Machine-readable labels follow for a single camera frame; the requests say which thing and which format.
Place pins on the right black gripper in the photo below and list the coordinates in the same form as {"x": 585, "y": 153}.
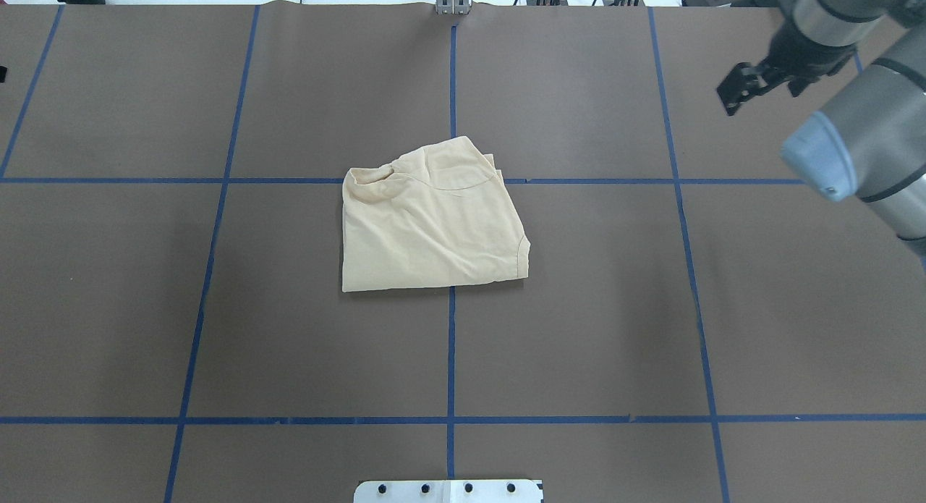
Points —
{"x": 798, "y": 59}

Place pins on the beige long sleeve shirt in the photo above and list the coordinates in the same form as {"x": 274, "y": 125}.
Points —
{"x": 438, "y": 216}

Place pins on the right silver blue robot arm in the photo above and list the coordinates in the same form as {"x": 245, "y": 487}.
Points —
{"x": 868, "y": 140}

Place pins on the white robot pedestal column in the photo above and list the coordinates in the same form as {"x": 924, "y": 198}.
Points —
{"x": 466, "y": 490}

